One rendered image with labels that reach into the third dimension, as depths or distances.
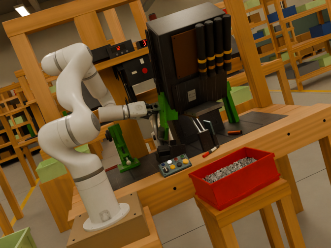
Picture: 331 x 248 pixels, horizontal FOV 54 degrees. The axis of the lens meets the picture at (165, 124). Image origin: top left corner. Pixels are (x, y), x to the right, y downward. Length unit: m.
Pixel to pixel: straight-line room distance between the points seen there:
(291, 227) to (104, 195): 0.79
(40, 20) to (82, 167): 1.15
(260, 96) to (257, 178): 1.11
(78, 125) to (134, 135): 0.98
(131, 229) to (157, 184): 0.40
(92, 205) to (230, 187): 0.54
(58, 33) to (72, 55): 10.50
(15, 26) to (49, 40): 9.80
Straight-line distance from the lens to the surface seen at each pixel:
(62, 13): 2.13
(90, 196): 1.24
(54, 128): 1.22
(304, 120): 1.86
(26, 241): 1.51
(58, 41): 11.90
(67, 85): 1.34
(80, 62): 1.42
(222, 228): 1.36
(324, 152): 2.06
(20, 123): 11.33
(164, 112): 1.76
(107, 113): 1.78
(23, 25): 2.14
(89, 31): 2.11
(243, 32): 2.38
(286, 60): 10.35
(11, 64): 12.05
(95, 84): 1.68
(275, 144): 1.78
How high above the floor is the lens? 1.42
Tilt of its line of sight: 10 degrees down
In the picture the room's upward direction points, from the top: 20 degrees counter-clockwise
